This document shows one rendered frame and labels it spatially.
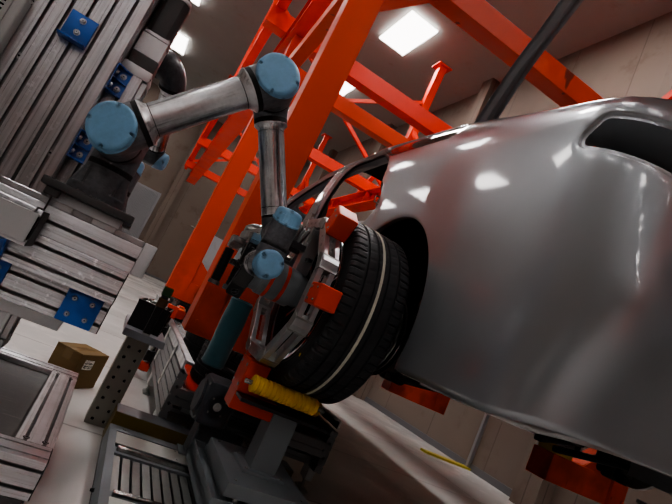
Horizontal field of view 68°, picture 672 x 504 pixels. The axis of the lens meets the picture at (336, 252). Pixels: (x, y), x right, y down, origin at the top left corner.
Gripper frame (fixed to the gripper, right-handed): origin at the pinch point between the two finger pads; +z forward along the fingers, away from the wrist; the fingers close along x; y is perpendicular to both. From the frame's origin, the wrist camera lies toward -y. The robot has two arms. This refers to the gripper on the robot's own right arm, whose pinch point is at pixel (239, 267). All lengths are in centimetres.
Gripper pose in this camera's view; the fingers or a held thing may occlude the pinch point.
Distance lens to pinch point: 159.7
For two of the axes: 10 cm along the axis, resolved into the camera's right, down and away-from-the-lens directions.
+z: -3.7, -0.1, 9.3
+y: 4.2, -9.0, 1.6
